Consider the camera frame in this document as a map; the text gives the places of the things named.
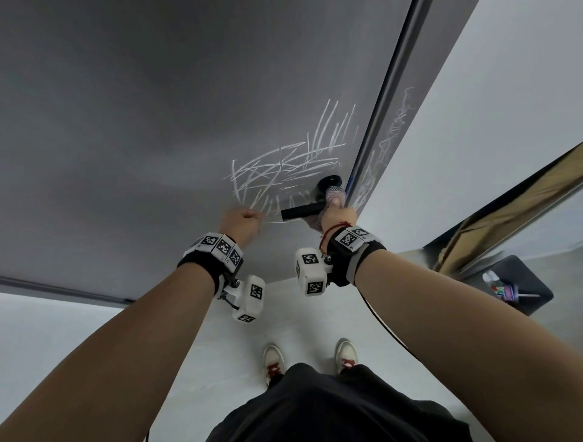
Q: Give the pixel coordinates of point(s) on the person's right hand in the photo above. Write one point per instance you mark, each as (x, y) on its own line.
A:
(339, 216)

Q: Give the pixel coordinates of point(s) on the grey door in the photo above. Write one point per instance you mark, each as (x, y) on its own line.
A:
(136, 136)

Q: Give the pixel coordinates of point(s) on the black clothing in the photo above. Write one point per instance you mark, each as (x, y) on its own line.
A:
(337, 410)

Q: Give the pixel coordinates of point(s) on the person's left forearm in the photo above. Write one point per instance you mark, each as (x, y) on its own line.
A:
(114, 364)

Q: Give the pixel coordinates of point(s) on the person's right forearm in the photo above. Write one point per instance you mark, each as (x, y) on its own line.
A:
(478, 355)

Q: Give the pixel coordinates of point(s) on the black white marker wristband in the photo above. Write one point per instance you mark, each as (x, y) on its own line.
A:
(355, 255)
(212, 255)

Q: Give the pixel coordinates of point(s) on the colourful packet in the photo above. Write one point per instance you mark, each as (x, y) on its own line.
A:
(498, 289)

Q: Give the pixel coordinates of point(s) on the black bin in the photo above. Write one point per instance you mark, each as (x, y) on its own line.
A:
(533, 282)

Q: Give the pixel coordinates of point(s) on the grey cleaning cloth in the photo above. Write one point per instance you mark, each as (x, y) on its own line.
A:
(334, 190)

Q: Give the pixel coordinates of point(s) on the person's left hand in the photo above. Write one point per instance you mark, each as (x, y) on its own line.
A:
(239, 225)

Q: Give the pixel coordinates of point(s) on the wooden table with black frame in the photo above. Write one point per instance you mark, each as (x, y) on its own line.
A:
(524, 205)

